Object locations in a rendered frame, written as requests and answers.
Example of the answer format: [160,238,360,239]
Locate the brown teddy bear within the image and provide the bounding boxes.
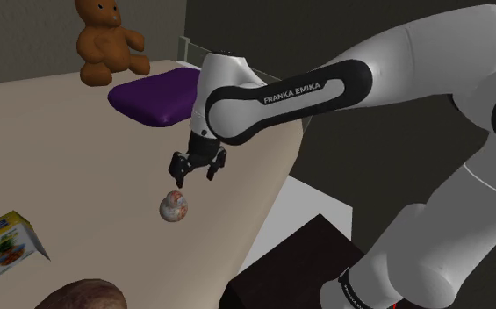
[74,0,152,88]

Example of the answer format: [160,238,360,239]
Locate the purple pillow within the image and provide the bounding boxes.
[107,67,202,128]

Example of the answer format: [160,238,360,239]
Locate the beige bed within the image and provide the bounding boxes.
[0,35,313,309]

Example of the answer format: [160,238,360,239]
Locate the brown rounded object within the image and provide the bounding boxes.
[33,278,129,309]

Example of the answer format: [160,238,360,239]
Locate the white round patterned figure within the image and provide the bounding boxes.
[158,190,190,223]

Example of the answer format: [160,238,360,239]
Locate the dark robot stand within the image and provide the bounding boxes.
[218,212,366,309]

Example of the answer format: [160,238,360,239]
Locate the yellow and white printed box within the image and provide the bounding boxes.
[0,210,52,280]

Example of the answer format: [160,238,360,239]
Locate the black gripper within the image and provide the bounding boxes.
[168,130,228,190]

